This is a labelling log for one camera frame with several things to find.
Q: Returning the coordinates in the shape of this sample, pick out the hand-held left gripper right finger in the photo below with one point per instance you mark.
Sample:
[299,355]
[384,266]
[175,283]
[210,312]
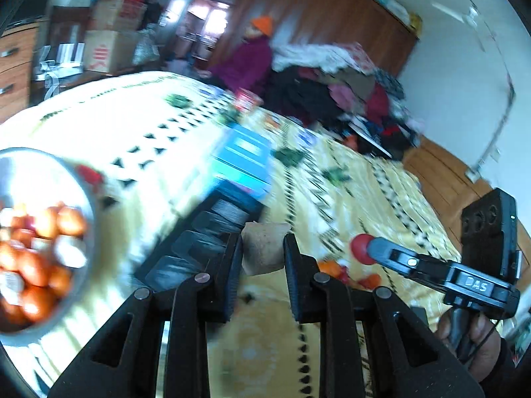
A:
[292,273]

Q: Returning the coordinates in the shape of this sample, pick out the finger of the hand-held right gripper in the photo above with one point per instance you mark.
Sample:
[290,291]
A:
[398,257]

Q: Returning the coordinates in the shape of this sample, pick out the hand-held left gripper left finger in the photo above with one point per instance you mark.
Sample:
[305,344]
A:
[231,273]

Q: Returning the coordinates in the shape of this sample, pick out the pale taro chunk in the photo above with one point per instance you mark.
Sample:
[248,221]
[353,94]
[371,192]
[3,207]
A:
[265,248]

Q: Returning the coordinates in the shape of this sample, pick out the red tomato with stem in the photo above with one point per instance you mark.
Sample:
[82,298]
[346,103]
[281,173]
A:
[360,248]

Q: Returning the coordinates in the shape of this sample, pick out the black divided tray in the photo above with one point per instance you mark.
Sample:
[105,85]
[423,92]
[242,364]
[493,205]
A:
[199,236]

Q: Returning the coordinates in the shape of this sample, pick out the round metal bowl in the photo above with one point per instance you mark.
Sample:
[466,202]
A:
[62,174]

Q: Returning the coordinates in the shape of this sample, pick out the person's right hand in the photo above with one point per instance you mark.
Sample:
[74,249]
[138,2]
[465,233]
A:
[483,348]

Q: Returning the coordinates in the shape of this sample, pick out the small tangerine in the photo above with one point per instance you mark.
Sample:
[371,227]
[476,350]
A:
[371,281]

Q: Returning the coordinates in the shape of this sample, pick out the small red tomato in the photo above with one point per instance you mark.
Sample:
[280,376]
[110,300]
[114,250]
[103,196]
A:
[345,274]
[89,175]

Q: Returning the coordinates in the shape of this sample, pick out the yellow printed blanket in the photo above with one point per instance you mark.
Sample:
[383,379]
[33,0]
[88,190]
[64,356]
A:
[373,199]

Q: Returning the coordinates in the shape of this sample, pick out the wooden headboard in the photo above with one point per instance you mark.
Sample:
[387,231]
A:
[448,182]

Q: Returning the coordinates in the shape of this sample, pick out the blue and green cardboard box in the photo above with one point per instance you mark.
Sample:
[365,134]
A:
[244,161]

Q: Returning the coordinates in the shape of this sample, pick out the green artificial leaf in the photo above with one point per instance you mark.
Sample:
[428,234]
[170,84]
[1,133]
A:
[290,156]
[178,100]
[226,117]

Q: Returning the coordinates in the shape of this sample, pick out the small printed packet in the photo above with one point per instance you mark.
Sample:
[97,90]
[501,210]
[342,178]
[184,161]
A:
[272,122]

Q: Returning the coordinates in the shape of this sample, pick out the red snack packet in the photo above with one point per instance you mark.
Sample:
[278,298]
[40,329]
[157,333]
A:
[247,101]

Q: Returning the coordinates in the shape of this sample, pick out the pile of clothes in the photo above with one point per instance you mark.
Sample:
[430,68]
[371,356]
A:
[332,91]

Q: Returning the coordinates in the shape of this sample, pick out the heap of mixed produce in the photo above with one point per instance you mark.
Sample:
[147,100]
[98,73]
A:
[37,265]

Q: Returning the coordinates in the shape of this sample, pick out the brown wooden wardrobe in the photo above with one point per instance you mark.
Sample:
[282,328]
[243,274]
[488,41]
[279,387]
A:
[323,16]

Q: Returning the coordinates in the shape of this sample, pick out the cardboard box with red print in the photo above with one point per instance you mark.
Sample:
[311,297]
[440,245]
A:
[110,52]

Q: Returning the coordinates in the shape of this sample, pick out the white table clutter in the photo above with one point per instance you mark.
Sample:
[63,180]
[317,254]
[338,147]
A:
[62,60]

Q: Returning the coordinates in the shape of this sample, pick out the wooden dresser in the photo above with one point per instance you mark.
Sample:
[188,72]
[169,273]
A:
[16,66]

